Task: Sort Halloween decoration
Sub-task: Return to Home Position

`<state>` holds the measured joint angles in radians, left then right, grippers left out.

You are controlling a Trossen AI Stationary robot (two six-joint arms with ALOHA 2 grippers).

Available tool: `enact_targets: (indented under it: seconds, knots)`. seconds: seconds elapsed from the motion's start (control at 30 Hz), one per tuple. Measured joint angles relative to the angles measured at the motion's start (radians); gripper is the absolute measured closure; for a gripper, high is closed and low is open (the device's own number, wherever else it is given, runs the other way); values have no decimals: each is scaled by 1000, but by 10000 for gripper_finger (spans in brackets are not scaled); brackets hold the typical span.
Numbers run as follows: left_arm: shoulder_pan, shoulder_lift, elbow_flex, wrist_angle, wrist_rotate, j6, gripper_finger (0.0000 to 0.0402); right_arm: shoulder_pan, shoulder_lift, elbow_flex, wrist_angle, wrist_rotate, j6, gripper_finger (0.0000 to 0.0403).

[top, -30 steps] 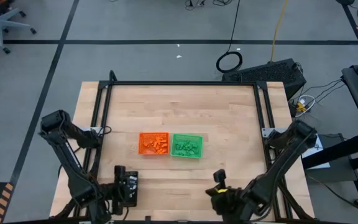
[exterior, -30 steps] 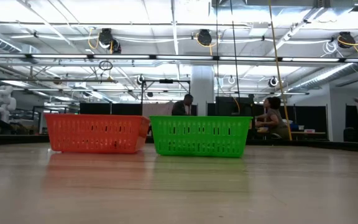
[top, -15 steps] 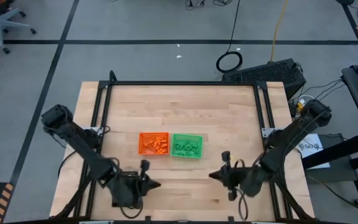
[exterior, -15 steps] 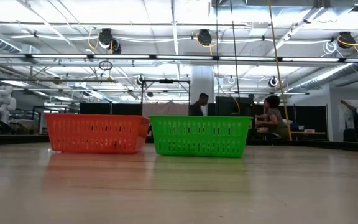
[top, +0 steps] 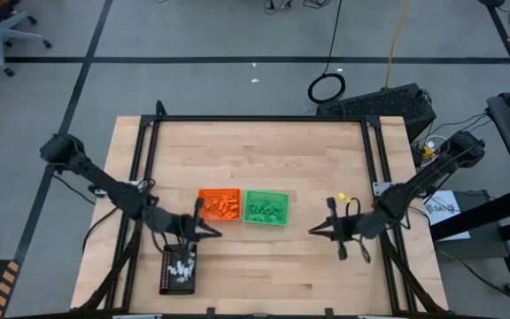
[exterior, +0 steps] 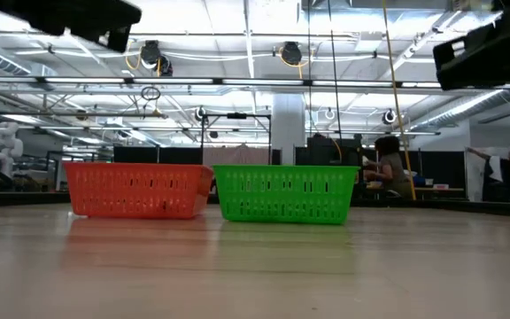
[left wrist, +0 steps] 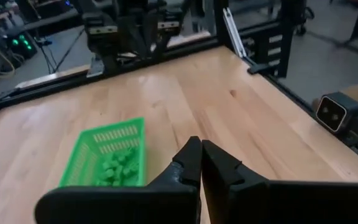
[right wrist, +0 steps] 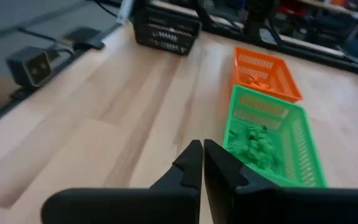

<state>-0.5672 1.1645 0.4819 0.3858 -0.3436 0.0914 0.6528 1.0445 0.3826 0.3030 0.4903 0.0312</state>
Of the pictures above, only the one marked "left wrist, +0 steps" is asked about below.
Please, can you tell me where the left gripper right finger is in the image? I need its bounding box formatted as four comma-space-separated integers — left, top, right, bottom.
201, 139, 270, 224

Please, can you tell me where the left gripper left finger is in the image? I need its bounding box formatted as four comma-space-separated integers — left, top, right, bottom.
147, 136, 203, 224

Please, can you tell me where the green monster figure toy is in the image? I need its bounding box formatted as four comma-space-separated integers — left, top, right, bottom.
109, 155, 126, 170
98, 167, 117, 183

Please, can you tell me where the green plastic basket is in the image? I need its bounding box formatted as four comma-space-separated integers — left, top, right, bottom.
58, 116, 146, 188

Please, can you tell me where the black side table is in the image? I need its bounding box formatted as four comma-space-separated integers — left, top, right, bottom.
14, 0, 84, 32

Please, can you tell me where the black computer case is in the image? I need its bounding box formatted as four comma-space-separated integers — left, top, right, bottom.
3, 30, 39, 60

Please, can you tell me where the black frame bracket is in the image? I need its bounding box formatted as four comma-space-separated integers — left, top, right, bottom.
247, 62, 273, 75

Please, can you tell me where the black two-lens camera box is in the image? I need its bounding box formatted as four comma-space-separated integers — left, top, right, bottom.
314, 91, 358, 135

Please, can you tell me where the silver aluminium post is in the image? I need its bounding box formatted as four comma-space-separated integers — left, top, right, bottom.
222, 7, 247, 59

